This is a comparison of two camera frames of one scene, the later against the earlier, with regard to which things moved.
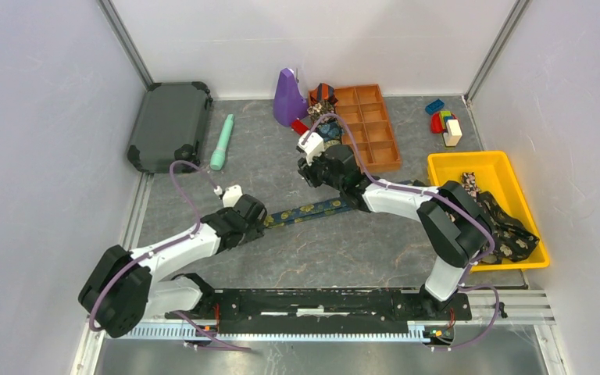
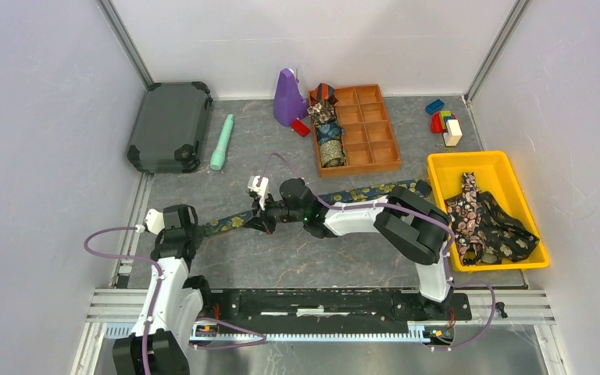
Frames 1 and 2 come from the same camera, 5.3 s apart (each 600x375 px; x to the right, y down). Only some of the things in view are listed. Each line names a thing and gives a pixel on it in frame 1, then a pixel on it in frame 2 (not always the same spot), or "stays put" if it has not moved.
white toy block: x=454 y=133 stays put
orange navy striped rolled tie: x=324 y=92 stays put
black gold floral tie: x=513 y=240 stays put
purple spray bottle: x=290 y=105 stays put
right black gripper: x=307 y=171 to x=260 y=219
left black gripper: x=255 y=232 to x=197 y=234
